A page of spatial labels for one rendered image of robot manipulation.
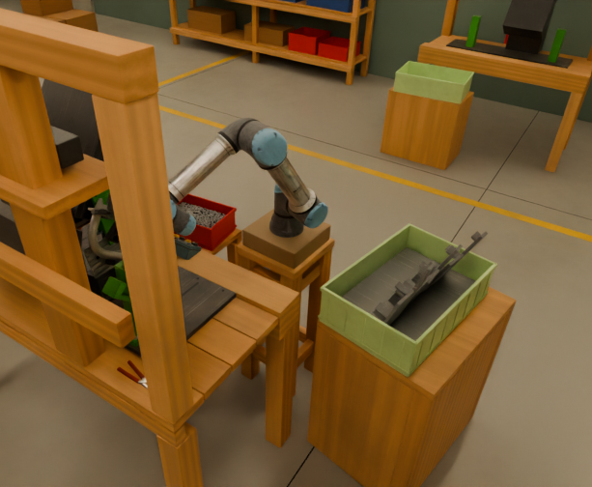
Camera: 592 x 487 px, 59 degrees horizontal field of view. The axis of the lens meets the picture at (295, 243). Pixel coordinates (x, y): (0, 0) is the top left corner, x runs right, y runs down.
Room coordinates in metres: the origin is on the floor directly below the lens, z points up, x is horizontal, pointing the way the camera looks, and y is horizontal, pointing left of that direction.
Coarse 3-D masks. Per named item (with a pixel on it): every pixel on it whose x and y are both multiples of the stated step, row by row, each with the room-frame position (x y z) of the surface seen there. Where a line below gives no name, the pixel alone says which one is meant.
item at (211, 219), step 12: (180, 204) 2.17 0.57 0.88; (192, 204) 2.18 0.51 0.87; (204, 204) 2.15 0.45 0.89; (216, 204) 2.13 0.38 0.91; (204, 216) 2.06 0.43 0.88; (216, 216) 2.08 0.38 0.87; (228, 216) 2.03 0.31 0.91; (204, 228) 1.91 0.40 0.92; (216, 228) 1.95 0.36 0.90; (228, 228) 2.03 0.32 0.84; (192, 240) 1.95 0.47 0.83; (204, 240) 1.92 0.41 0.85; (216, 240) 1.94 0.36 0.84
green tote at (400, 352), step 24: (408, 240) 1.95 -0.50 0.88; (432, 240) 1.87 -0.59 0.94; (360, 264) 1.67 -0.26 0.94; (456, 264) 1.79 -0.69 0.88; (480, 264) 1.73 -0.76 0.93; (336, 288) 1.56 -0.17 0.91; (480, 288) 1.61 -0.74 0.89; (336, 312) 1.45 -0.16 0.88; (360, 312) 1.38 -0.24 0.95; (456, 312) 1.46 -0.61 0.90; (360, 336) 1.37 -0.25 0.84; (384, 336) 1.31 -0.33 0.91; (408, 336) 1.26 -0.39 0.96; (432, 336) 1.33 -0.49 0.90; (384, 360) 1.30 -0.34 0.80; (408, 360) 1.24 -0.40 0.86
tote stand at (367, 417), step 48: (336, 336) 1.44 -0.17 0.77; (480, 336) 1.45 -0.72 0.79; (336, 384) 1.42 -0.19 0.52; (384, 384) 1.28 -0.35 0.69; (432, 384) 1.21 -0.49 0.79; (480, 384) 1.61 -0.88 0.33; (336, 432) 1.40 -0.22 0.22; (384, 432) 1.26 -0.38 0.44; (432, 432) 1.24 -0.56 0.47; (384, 480) 1.23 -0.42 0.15
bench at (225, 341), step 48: (0, 288) 1.50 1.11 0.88; (48, 336) 1.26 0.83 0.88; (192, 336) 1.29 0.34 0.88; (240, 336) 1.30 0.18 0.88; (288, 336) 1.47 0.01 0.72; (96, 384) 1.11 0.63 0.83; (192, 384) 1.09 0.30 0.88; (288, 384) 1.49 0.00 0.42; (192, 432) 1.00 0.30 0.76; (288, 432) 1.51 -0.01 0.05; (192, 480) 0.97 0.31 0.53
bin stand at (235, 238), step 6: (234, 234) 2.05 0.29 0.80; (240, 234) 2.07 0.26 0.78; (228, 240) 2.00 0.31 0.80; (234, 240) 2.03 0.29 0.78; (240, 240) 2.07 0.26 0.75; (216, 246) 1.94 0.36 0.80; (222, 246) 1.95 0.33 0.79; (228, 246) 2.06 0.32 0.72; (234, 246) 2.04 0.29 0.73; (210, 252) 1.89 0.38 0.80; (216, 252) 1.92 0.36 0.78; (228, 252) 2.06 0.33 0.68; (234, 252) 2.04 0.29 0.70; (228, 258) 2.06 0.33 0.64; (234, 258) 2.04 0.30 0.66
